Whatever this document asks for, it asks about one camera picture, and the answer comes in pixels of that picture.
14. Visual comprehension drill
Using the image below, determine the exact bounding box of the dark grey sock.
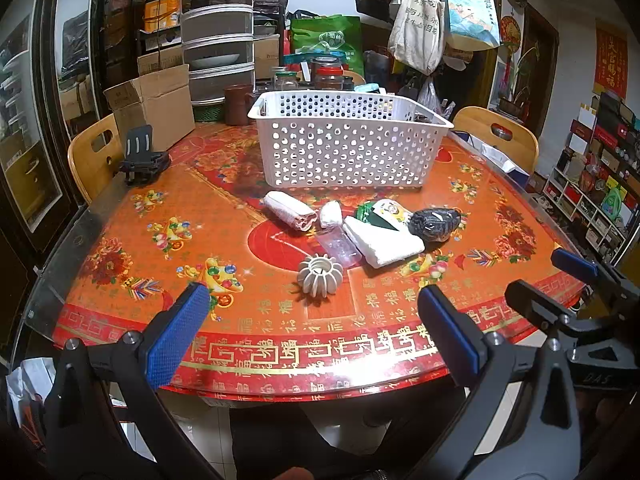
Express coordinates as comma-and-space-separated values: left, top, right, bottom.
408, 208, 462, 243

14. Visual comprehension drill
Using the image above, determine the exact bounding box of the yellow cartoon packet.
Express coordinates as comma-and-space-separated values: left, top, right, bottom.
372, 198, 413, 231

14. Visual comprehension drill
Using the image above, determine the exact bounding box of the clear plastic cloth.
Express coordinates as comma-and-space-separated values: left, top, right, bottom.
314, 226, 362, 269

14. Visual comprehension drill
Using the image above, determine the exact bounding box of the white ribbed round object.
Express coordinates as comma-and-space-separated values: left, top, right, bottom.
296, 255, 343, 298

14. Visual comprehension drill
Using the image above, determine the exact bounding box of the small white cloth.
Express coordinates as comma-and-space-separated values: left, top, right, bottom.
319, 200, 343, 230

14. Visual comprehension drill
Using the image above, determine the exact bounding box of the white shelf with goods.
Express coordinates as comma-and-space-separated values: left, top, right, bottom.
542, 91, 639, 264

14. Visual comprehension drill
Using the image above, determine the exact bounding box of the white paper bag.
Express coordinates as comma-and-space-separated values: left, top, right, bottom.
454, 130, 529, 188

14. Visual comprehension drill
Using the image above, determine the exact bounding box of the right wooden chair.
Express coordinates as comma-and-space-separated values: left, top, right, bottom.
454, 106, 539, 174

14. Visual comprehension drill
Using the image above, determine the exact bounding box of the wooden chair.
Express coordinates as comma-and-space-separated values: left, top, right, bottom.
454, 106, 539, 174
67, 114, 124, 204

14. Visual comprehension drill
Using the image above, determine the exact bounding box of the green snack packet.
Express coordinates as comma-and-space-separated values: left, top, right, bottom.
355, 202, 390, 229

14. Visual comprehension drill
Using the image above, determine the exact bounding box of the black phone stand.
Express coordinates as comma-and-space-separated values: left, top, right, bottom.
119, 125, 171, 186

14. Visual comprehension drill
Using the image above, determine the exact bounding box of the left wooden chair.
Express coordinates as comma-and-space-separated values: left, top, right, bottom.
67, 114, 124, 204

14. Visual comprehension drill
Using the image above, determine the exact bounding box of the blue illustrated tote bag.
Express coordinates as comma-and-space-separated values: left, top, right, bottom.
446, 0, 501, 52

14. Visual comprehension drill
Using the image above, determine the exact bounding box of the beige canvas tote bag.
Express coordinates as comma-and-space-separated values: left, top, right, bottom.
387, 0, 445, 76

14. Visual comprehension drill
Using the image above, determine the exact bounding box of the white perforated plastic basket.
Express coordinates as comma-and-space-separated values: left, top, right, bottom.
248, 90, 454, 188

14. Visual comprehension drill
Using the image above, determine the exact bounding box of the red lid pickle jar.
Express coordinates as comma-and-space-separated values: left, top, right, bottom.
314, 66, 344, 91

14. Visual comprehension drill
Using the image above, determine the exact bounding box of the cardboard box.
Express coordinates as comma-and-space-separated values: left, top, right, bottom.
103, 64, 195, 152

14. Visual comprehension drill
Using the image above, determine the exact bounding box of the green shopping bag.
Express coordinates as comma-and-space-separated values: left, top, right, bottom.
288, 10, 364, 76

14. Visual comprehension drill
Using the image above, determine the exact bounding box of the brown ceramic mug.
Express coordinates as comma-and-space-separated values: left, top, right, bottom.
224, 84, 255, 126

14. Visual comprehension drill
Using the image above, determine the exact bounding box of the clear glass jar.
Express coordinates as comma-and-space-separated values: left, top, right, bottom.
273, 70, 298, 91

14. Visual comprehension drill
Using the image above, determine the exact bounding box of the dark wooden cabinet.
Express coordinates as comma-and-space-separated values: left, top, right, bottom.
0, 0, 151, 261

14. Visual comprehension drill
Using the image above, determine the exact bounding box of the grey stacked drawer unit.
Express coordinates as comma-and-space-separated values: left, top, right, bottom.
180, 0, 255, 107

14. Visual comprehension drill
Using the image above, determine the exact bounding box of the red wall banner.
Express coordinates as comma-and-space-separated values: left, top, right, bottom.
593, 20, 628, 99

